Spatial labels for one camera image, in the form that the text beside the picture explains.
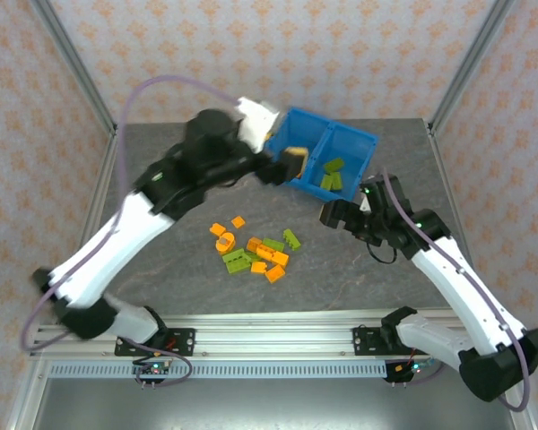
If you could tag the light green lego brick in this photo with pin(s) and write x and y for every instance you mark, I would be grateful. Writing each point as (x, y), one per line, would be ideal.
(253, 256)
(273, 244)
(334, 165)
(337, 181)

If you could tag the small square green lego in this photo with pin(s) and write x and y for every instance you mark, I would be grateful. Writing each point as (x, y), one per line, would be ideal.
(326, 182)

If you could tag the small square orange lego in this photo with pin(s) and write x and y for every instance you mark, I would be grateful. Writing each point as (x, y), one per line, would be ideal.
(238, 221)

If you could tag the wide green lego plate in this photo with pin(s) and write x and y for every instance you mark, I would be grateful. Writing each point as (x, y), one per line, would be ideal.
(235, 261)

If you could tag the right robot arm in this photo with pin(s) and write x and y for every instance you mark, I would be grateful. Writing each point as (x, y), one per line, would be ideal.
(455, 286)

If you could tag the blue two-compartment bin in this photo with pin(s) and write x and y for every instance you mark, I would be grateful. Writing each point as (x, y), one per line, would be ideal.
(341, 143)

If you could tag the orange studded lego brick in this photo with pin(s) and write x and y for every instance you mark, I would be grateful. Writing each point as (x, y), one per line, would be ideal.
(265, 251)

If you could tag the orange hollow square lego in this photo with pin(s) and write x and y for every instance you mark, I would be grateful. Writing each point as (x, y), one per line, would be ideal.
(275, 273)

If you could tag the dark orange lego brick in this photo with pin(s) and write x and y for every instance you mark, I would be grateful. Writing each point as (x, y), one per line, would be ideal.
(254, 244)

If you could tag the orange notched lego brick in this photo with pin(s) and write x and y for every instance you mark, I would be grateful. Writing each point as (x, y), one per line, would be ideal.
(258, 267)

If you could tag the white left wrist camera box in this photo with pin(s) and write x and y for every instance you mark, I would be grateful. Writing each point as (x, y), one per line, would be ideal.
(255, 118)

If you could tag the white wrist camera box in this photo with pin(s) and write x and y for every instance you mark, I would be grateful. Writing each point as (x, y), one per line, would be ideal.
(255, 118)
(366, 207)

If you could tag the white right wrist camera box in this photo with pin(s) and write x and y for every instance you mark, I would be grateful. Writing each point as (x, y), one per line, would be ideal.
(366, 207)

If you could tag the aluminium table side rail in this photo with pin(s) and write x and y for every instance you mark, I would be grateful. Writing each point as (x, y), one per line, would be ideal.
(103, 179)
(448, 179)

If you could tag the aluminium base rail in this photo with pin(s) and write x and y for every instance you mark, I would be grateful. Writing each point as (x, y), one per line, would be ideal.
(273, 336)

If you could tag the aluminium frame post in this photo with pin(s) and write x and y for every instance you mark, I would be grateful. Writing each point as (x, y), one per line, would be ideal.
(78, 67)
(468, 67)

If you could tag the aluminium frame leg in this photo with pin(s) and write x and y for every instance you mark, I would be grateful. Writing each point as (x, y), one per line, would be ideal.
(528, 423)
(27, 398)

